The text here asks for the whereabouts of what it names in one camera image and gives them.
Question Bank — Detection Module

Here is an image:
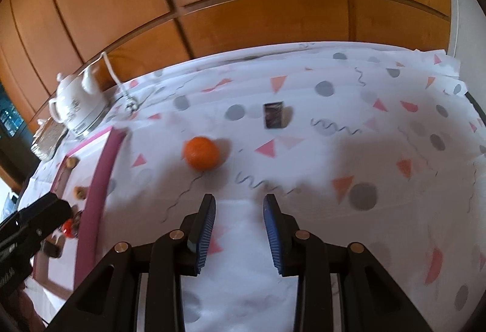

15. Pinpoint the dark cylinder with pale cut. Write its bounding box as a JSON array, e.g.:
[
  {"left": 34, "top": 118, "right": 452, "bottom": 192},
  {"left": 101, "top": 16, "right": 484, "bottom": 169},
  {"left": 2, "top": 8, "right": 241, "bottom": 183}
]
[{"left": 41, "top": 237, "right": 65, "bottom": 259}]

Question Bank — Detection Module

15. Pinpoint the tan round fruit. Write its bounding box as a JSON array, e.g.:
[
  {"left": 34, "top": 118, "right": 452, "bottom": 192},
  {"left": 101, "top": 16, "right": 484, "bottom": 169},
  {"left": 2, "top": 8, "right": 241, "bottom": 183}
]
[
  {"left": 65, "top": 156, "right": 80, "bottom": 170},
  {"left": 73, "top": 186, "right": 89, "bottom": 200}
]

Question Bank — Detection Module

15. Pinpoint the pink shallow tray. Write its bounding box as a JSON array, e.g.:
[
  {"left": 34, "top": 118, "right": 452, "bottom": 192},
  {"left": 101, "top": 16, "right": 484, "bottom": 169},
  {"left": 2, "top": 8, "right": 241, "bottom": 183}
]
[{"left": 33, "top": 126, "right": 126, "bottom": 299}]

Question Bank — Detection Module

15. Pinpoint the patterned white tablecloth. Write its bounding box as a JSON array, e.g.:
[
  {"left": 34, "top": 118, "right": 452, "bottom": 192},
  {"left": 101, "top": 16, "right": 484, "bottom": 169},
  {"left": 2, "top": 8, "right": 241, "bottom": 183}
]
[{"left": 97, "top": 43, "right": 485, "bottom": 331}]

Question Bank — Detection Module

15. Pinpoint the small dark cut block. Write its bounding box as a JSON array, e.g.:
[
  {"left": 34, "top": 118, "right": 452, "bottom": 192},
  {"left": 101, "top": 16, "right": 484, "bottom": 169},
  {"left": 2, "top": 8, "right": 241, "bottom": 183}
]
[{"left": 264, "top": 102, "right": 283, "bottom": 130}]

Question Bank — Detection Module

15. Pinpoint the white ceramic electric kettle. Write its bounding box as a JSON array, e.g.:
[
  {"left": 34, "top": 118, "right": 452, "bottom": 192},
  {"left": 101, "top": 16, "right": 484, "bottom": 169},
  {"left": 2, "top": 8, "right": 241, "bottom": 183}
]
[{"left": 49, "top": 66, "right": 108, "bottom": 136}]

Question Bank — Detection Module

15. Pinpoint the wooden panelled cabinet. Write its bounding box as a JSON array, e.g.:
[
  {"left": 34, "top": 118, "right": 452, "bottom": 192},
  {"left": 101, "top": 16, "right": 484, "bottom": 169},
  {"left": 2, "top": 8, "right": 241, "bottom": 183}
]
[{"left": 1, "top": 0, "right": 452, "bottom": 130}]

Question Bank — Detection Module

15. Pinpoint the orange fruit near tomato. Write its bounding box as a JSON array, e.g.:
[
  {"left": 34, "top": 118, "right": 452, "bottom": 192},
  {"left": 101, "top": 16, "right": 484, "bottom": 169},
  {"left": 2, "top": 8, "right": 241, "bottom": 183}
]
[{"left": 183, "top": 136, "right": 220, "bottom": 172}]

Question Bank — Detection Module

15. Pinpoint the silver ornate tissue box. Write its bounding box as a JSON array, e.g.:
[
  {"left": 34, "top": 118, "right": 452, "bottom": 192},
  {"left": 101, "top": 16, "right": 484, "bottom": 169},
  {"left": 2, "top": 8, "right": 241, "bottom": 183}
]
[{"left": 30, "top": 117, "right": 67, "bottom": 161}]

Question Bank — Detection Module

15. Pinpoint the large dark round fruit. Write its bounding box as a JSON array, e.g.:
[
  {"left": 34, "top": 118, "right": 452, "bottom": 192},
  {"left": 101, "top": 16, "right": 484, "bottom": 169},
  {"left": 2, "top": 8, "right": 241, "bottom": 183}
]
[{"left": 71, "top": 210, "right": 83, "bottom": 238}]

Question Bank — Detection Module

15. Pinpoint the small red tomato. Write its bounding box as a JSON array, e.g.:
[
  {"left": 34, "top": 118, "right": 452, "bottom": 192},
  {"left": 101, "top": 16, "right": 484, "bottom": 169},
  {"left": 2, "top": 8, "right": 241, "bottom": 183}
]
[{"left": 61, "top": 218, "right": 77, "bottom": 238}]

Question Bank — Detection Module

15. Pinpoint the white power cord with plug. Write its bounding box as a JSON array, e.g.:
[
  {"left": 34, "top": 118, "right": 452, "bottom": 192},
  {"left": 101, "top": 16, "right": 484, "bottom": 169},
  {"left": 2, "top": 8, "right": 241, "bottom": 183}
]
[{"left": 99, "top": 50, "right": 139, "bottom": 113}]

